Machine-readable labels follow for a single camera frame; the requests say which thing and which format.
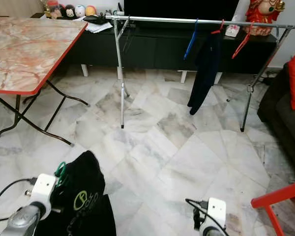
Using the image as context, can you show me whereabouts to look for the black shirt green round logo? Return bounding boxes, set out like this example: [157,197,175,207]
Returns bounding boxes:
[34,150,117,236]

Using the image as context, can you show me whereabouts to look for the green plastic hanger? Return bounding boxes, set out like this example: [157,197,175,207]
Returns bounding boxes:
[55,161,68,187]

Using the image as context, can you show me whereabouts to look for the blue plastic hanger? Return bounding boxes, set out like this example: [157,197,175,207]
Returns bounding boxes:
[184,19,199,60]

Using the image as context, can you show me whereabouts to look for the red plastic hanger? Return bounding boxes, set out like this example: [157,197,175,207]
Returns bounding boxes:
[210,20,226,35]
[232,22,255,59]

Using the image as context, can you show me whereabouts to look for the red plastic stool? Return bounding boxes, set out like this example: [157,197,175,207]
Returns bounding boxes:
[251,179,295,236]

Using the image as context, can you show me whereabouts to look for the dark grey sofa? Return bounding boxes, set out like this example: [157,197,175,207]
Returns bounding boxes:
[257,61,295,173]

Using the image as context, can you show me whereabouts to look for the dark navy garment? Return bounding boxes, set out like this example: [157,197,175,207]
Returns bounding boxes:
[187,32,224,116]

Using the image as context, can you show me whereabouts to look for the black TV cabinet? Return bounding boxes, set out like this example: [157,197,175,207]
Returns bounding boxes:
[39,14,278,85]

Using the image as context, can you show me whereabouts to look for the white pink bag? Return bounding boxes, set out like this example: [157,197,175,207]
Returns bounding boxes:
[225,24,240,38]

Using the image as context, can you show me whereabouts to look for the silver clothes rack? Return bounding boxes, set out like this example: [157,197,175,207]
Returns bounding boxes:
[105,15,295,132]

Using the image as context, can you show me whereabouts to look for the marble-pattern folding table red edge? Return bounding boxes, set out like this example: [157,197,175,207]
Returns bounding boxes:
[0,17,90,147]

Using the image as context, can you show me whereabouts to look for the black television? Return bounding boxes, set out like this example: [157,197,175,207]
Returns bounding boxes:
[124,0,240,21]

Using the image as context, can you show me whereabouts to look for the red gold figurine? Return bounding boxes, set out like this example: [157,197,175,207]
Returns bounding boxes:
[245,0,287,36]

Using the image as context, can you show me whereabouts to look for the black wallet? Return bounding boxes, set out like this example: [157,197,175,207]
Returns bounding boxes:
[85,15,111,26]

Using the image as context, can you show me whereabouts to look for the round orange red plush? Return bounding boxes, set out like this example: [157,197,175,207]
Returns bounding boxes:
[85,5,97,17]

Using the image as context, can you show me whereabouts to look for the round white blue plush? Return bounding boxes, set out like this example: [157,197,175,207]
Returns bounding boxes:
[74,5,86,18]

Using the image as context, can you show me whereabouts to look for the light wooden cabinet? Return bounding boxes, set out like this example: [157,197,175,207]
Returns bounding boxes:
[0,0,42,18]

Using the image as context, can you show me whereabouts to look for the round black white-face plush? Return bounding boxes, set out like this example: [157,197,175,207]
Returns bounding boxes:
[64,5,75,19]

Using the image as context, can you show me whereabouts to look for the clear jar red lid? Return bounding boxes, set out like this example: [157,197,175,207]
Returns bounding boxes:
[47,1,59,19]

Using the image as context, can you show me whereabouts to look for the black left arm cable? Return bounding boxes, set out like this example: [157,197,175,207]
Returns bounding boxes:
[0,177,37,227]

